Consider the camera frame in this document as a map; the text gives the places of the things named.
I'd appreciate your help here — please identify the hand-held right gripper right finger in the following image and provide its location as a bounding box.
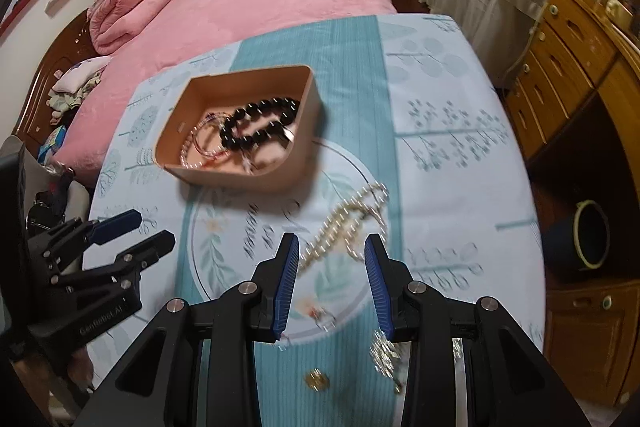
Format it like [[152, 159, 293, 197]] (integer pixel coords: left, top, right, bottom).
[[364, 233, 592, 427]]

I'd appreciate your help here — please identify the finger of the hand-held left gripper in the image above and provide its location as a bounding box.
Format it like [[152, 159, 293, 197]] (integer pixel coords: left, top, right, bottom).
[[49, 230, 177, 291], [27, 208, 144, 264]]

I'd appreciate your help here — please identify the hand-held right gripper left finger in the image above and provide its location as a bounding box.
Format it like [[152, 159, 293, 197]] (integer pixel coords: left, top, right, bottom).
[[72, 232, 301, 427]]

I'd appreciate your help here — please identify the pearl necklace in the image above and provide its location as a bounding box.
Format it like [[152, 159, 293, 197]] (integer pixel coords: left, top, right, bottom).
[[299, 183, 390, 275]]

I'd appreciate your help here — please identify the tan jewelry box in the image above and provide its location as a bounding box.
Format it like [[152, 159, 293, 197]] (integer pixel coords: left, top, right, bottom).
[[154, 65, 318, 194]]

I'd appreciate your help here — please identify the blue packet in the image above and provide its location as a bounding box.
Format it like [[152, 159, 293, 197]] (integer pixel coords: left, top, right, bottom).
[[37, 127, 69, 166]]

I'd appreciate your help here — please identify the floral pillow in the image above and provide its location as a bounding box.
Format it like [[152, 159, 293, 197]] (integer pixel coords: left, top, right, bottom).
[[47, 56, 114, 114]]

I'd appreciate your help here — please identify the wooden headboard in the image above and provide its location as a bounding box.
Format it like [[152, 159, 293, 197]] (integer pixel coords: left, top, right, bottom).
[[12, 12, 107, 148]]

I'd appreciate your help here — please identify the dark bin with yellow rim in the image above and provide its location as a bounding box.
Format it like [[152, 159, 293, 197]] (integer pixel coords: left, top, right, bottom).
[[542, 199, 612, 274]]

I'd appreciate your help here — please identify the folded pink quilt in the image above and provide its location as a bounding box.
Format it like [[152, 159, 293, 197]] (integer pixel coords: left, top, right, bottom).
[[87, 0, 176, 56]]

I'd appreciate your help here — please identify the printed blue tablecloth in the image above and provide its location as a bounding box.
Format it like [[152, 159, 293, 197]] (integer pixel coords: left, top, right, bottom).
[[87, 14, 546, 427]]

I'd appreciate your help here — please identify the wooden desk with drawers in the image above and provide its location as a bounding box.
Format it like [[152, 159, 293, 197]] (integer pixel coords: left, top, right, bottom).
[[502, 0, 640, 408]]

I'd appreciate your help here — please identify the thin red string bracelet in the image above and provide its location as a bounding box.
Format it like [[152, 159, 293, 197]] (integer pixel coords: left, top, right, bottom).
[[297, 299, 341, 333]]

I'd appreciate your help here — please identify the silver chain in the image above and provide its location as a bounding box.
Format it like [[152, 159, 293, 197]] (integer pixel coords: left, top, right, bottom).
[[369, 329, 406, 396]]

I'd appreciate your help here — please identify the clear bead bracelet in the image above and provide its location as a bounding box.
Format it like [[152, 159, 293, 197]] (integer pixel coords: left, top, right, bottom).
[[179, 114, 262, 172]]

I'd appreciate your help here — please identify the thin pink bracelet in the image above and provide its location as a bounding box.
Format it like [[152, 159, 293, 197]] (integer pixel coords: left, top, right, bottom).
[[192, 112, 237, 160]]

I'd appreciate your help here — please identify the black bead bracelet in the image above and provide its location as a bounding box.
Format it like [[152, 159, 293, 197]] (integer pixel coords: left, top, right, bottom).
[[219, 97, 301, 154]]

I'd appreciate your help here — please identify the red wall strip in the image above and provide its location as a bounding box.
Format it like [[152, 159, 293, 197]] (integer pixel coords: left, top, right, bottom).
[[0, 0, 44, 36]]

